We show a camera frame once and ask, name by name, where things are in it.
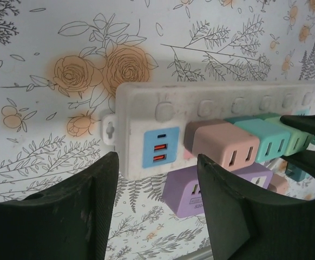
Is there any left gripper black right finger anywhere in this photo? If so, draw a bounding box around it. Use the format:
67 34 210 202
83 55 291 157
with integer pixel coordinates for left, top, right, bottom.
196 153 315 260

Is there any teal plug adapter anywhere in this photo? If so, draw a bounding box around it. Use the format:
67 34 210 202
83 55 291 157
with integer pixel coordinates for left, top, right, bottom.
224 115 291 164
286 162 311 183

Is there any pink plug adapter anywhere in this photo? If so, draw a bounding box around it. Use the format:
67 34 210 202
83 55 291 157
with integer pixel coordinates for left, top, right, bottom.
267 174 290 195
183 118 261 172

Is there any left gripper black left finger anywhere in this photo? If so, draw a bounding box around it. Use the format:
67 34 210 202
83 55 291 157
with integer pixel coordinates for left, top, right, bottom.
0 151 120 260

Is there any purple power strip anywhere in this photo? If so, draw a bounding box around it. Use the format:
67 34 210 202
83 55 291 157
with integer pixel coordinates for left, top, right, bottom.
161 164 274 219

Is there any white power strip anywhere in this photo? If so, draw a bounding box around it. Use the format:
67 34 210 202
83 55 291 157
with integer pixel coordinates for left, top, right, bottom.
100 81 315 181

